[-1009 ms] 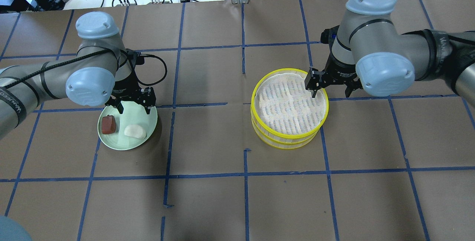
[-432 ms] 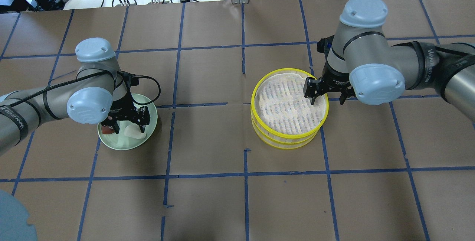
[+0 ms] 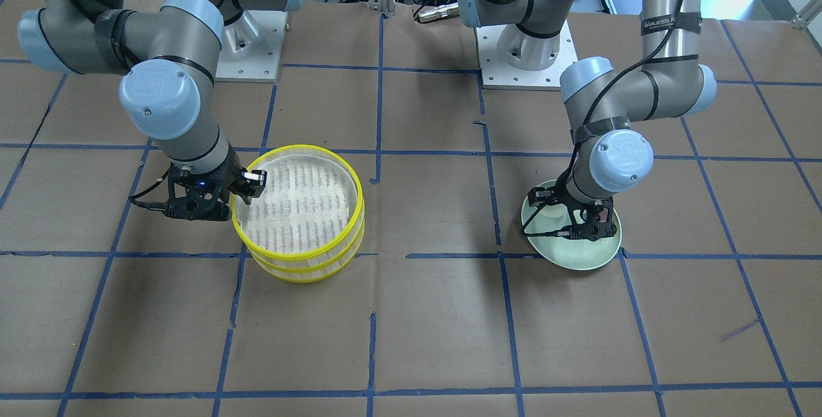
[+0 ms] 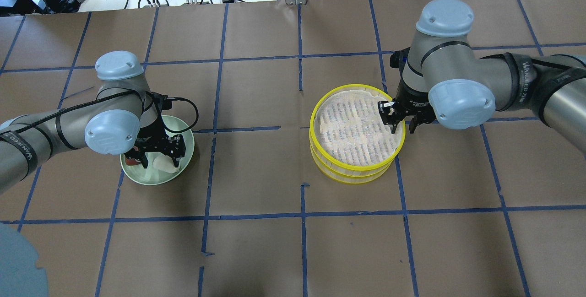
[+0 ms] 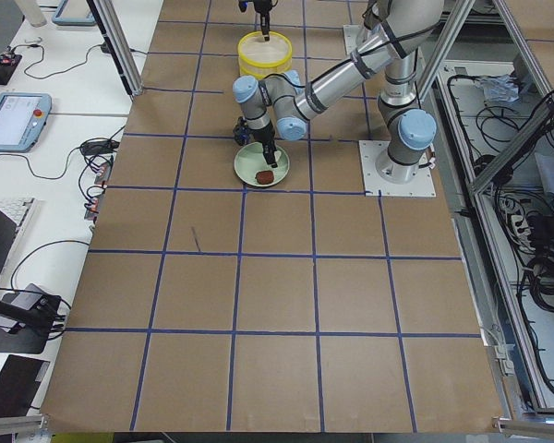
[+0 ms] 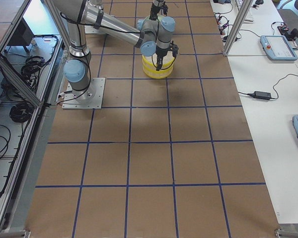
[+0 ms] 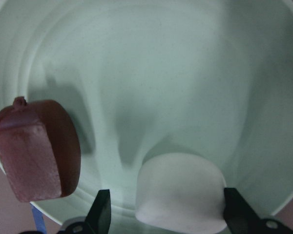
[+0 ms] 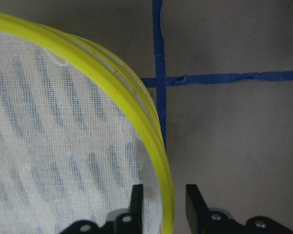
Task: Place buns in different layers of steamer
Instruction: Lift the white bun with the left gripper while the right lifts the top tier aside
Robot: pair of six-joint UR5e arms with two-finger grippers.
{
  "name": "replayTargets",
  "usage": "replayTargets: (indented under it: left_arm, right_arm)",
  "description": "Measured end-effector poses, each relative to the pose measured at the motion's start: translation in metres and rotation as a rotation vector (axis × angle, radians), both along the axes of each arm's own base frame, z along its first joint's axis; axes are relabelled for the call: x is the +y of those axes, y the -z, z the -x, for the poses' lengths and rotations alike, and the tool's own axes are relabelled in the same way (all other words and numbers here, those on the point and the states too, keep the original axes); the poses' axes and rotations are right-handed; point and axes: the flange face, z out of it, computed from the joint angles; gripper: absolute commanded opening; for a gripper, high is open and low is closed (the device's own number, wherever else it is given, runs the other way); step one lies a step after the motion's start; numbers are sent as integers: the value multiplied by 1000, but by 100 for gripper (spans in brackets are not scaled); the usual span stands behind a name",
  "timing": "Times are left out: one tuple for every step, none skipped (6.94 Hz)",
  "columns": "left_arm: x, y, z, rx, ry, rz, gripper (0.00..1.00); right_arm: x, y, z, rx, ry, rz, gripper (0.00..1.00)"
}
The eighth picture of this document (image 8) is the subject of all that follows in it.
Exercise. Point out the yellow steamer layer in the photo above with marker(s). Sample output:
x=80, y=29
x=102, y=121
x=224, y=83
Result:
x=78, y=129

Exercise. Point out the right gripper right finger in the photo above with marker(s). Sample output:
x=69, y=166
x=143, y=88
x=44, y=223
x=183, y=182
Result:
x=202, y=220

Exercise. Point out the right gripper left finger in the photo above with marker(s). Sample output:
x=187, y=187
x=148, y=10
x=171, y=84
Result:
x=121, y=221

